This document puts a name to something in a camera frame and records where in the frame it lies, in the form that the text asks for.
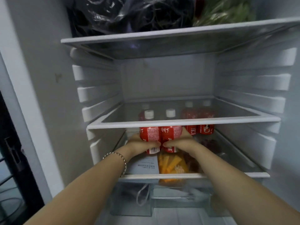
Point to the grey-blue flat box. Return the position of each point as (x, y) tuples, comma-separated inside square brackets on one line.
[(146, 165)]

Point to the clear crisper drawer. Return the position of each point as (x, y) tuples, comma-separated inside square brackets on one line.
[(178, 196)]

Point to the dark red food packet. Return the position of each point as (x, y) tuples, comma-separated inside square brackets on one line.
[(211, 145)]

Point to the person's left thumb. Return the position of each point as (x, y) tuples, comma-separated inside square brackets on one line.
[(152, 144)]

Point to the red bottle with white cap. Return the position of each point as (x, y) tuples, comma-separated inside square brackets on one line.
[(171, 133), (150, 134), (191, 114), (206, 130), (141, 114)]

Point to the glass refrigerator shelf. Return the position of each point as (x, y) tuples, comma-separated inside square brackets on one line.
[(145, 176), (178, 122), (164, 32)]

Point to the person's right hand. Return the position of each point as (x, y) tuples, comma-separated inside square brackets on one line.
[(185, 144)]

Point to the person's left hand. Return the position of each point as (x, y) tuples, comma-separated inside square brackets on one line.
[(134, 146)]

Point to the person's left forearm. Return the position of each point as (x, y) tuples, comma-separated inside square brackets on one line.
[(82, 192)]

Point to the orange snack packet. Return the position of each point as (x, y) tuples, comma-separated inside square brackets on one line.
[(172, 164)]

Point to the white refrigerator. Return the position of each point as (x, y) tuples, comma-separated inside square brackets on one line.
[(166, 77)]

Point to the plastic bag of dark vegetables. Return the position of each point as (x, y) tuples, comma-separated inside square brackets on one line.
[(131, 14)]

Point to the person's right thumb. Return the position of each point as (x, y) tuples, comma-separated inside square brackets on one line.
[(171, 144)]

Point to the person's right forearm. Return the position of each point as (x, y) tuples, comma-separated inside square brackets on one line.
[(239, 192)]

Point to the plastic bag of green vegetables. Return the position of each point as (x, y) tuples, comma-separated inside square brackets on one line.
[(225, 10)]

